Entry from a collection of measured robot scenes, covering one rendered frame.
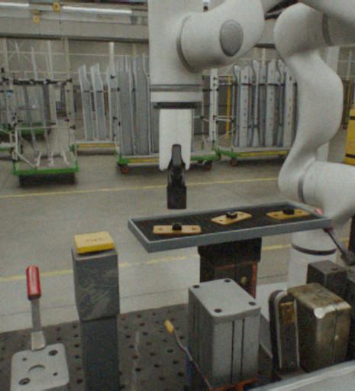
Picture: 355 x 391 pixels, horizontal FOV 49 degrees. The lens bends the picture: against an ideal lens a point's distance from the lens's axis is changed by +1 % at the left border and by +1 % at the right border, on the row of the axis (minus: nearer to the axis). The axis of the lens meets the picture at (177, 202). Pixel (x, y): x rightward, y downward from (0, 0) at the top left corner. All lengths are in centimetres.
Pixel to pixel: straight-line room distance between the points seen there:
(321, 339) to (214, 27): 48
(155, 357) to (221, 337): 61
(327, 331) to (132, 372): 59
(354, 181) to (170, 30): 60
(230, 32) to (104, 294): 45
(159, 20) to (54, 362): 50
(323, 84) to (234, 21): 44
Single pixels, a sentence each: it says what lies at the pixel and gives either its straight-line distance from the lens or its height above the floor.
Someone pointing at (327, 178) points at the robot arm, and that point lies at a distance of 104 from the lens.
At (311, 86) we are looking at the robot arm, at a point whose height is 141.
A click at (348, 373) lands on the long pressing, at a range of 68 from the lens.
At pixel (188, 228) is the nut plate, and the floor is 116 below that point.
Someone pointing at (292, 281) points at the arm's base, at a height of 89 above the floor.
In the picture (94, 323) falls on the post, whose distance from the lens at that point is 72.
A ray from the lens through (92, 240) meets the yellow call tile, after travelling 67.
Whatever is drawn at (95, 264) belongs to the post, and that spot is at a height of 113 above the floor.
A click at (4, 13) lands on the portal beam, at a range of 1193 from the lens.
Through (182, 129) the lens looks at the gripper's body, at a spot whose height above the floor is 134.
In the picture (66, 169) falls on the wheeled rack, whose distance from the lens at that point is 648.
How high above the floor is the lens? 139
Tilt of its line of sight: 15 degrees down
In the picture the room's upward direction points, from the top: straight up
